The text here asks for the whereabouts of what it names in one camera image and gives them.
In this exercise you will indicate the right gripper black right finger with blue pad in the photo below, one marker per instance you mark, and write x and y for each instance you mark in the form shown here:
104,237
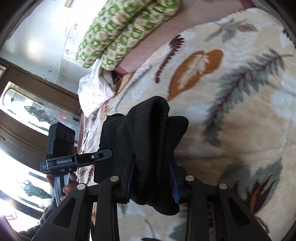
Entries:
217,212

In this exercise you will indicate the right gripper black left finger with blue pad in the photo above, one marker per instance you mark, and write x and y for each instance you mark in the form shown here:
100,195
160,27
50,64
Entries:
71,220

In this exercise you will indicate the black pants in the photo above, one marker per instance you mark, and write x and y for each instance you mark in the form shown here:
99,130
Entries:
150,135

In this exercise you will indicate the person's left hand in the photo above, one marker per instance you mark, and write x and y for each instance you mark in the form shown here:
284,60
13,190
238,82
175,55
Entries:
68,188

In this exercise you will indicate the wooden framed glass window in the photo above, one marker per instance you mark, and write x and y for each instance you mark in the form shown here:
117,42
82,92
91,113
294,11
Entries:
23,136

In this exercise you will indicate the white patterned pillow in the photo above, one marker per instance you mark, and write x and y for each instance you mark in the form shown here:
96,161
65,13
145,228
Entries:
95,88

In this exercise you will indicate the leaf-patterned fleece blanket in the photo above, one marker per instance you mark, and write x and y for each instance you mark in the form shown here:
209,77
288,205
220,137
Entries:
234,80

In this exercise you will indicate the green patterned folded quilt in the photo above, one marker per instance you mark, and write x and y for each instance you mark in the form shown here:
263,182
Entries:
118,28

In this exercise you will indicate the pink bed mattress cover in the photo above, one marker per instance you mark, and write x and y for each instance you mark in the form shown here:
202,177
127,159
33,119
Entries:
190,13

